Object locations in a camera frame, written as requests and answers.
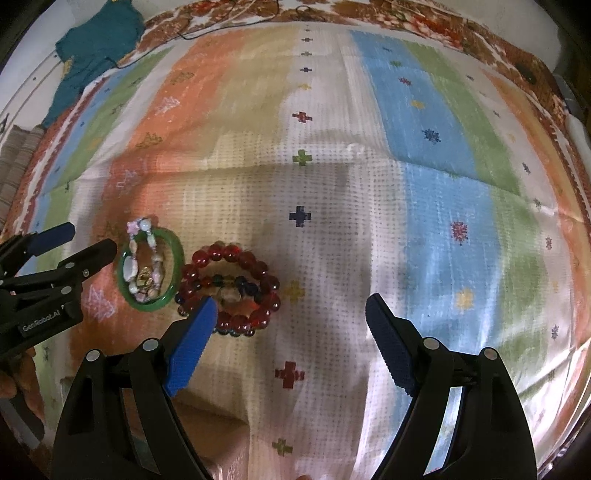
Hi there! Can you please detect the green bangle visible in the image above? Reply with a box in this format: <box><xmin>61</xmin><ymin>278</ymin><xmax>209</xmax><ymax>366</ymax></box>
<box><xmin>116</xmin><ymin>227</ymin><xmax>185</xmax><ymax>310</ymax></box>

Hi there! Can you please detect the striped patterned blanket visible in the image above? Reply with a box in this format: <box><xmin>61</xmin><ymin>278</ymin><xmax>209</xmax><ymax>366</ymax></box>
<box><xmin>0</xmin><ymin>18</ymin><xmax>591</xmax><ymax>480</ymax></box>

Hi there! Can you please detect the brown striped cloth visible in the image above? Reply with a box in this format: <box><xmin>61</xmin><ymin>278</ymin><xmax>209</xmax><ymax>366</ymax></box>
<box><xmin>0</xmin><ymin>124</ymin><xmax>46</xmax><ymax>220</ymax></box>

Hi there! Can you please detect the thin black cable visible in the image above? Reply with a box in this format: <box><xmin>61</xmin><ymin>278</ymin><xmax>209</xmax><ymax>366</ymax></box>
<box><xmin>107</xmin><ymin>0</ymin><xmax>324</xmax><ymax>70</ymax></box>

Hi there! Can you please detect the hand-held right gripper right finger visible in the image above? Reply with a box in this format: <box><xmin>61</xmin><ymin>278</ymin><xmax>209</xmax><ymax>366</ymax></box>
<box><xmin>365</xmin><ymin>293</ymin><xmax>540</xmax><ymax>480</ymax></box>

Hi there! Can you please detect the pastel bead bracelet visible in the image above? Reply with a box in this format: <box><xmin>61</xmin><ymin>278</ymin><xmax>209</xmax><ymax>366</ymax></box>
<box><xmin>126</xmin><ymin>219</ymin><xmax>170</xmax><ymax>301</ymax></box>

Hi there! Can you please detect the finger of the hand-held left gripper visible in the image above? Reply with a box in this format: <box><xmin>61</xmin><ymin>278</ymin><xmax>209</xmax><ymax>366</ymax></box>
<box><xmin>0</xmin><ymin>239</ymin><xmax>118</xmax><ymax>305</ymax></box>
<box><xmin>0</xmin><ymin>222</ymin><xmax>76</xmax><ymax>278</ymax></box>

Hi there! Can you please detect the teal cloth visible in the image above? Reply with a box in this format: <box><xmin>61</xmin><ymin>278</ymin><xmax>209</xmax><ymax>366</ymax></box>
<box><xmin>42</xmin><ymin>0</ymin><xmax>147</xmax><ymax>131</ymax></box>

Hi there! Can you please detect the red bead bracelet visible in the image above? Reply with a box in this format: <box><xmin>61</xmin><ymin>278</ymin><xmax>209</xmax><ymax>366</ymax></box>
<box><xmin>175</xmin><ymin>244</ymin><xmax>282</xmax><ymax>337</ymax></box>

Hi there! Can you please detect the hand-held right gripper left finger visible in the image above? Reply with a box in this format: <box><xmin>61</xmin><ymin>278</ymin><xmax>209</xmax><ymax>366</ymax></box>
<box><xmin>52</xmin><ymin>295</ymin><xmax>219</xmax><ymax>480</ymax></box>

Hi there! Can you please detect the dark multicolour bead bracelet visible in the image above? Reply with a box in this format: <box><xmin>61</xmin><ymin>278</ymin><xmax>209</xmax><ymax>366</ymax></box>
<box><xmin>198</xmin><ymin>274</ymin><xmax>265</xmax><ymax>306</ymax></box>

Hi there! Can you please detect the person's left hand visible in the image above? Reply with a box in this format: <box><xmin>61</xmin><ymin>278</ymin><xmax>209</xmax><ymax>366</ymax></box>
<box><xmin>0</xmin><ymin>353</ymin><xmax>32</xmax><ymax>400</ymax></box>

